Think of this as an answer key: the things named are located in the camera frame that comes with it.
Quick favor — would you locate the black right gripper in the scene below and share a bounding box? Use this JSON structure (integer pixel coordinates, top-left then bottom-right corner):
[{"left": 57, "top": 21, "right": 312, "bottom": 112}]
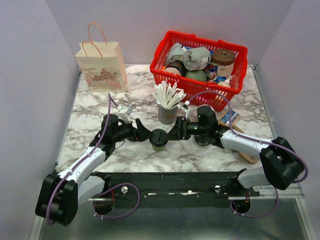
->
[{"left": 163, "top": 116, "right": 208, "bottom": 141}]

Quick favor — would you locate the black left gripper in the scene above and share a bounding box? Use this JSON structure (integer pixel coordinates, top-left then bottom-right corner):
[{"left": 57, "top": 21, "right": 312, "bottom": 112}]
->
[{"left": 112, "top": 118, "right": 154, "bottom": 143}]

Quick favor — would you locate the black plastic cup lid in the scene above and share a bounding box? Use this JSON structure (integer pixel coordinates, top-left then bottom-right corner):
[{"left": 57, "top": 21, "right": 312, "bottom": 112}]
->
[{"left": 149, "top": 128, "right": 168, "bottom": 147}]

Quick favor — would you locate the green paper coffee cup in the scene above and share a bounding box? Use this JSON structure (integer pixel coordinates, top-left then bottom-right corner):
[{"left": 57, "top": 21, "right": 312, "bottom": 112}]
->
[{"left": 151, "top": 143, "right": 166, "bottom": 152}]

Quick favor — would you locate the brown cardboard cup carrier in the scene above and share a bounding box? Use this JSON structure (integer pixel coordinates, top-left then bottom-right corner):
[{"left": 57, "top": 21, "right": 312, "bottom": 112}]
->
[{"left": 218, "top": 121, "right": 262, "bottom": 164}]

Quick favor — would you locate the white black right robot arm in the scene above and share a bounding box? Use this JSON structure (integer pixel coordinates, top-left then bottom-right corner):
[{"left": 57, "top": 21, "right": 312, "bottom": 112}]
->
[{"left": 165, "top": 105, "right": 305, "bottom": 196}]

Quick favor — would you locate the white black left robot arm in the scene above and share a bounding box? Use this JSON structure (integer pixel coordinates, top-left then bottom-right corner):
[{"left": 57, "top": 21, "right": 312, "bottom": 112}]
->
[{"left": 35, "top": 114, "right": 154, "bottom": 226}]

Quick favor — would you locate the grey straw holder cup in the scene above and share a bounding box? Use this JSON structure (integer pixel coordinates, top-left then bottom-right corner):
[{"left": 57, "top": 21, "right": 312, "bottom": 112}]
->
[{"left": 158, "top": 104, "right": 179, "bottom": 125}]

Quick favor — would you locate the white wrapped straws bundle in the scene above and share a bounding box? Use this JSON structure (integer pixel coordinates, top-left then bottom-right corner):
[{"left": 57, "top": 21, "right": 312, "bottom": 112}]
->
[{"left": 152, "top": 80, "right": 187, "bottom": 110}]

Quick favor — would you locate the blue yellow card packet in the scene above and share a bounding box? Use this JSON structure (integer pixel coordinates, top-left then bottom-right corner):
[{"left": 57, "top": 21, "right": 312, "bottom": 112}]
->
[{"left": 219, "top": 110, "right": 240, "bottom": 126}]

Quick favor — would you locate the green textured ball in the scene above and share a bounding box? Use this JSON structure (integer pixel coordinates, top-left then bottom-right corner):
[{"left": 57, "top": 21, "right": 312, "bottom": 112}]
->
[{"left": 185, "top": 70, "right": 207, "bottom": 83}]

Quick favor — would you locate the dark printed paper cup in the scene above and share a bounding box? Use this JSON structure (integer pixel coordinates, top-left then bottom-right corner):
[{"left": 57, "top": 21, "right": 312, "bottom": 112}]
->
[{"left": 163, "top": 55, "right": 187, "bottom": 77}]

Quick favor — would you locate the red plastic shopping basket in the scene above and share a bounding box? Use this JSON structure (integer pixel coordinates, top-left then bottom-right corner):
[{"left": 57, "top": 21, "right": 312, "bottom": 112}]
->
[{"left": 149, "top": 30, "right": 248, "bottom": 112}]

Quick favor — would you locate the white pump bottle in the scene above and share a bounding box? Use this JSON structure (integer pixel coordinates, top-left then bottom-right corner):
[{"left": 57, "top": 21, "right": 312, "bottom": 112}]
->
[{"left": 216, "top": 75, "right": 234, "bottom": 88}]

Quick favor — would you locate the red blue drink can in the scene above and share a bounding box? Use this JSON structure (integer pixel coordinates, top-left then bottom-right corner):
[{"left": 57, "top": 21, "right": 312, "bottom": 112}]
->
[{"left": 203, "top": 66, "right": 218, "bottom": 81}]

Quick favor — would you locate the grey wrapped bundle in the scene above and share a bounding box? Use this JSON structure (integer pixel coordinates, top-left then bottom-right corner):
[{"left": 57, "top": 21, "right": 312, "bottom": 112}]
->
[{"left": 182, "top": 46, "right": 211, "bottom": 71}]

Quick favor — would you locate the cream printed paper bag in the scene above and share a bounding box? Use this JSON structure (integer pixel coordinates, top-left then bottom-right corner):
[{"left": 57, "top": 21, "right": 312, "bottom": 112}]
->
[{"left": 74, "top": 22, "right": 127, "bottom": 93}]

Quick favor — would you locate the brown lidded white tub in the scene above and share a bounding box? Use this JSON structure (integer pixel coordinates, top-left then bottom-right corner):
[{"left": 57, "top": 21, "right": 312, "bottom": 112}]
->
[{"left": 212, "top": 48, "right": 236, "bottom": 77}]

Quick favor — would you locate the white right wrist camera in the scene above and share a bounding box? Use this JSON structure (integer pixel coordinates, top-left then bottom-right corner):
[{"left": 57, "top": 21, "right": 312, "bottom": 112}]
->
[{"left": 180, "top": 100, "right": 193, "bottom": 120}]

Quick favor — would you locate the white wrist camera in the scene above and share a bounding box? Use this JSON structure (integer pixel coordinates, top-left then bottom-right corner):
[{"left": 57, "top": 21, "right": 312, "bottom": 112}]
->
[
  {"left": 180, "top": 100, "right": 193, "bottom": 120},
  {"left": 117, "top": 105, "right": 134, "bottom": 123}
]

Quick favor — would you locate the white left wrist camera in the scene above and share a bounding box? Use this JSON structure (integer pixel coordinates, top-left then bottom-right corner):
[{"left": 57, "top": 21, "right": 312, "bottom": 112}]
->
[{"left": 117, "top": 105, "right": 134, "bottom": 123}]

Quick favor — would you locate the black mounting base rail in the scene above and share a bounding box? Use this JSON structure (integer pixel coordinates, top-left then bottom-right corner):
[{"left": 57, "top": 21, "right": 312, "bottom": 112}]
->
[{"left": 92, "top": 171, "right": 260, "bottom": 210}]

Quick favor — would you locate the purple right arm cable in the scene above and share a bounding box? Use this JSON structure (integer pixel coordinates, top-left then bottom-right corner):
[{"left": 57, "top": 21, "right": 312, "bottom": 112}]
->
[{"left": 187, "top": 90, "right": 309, "bottom": 218}]

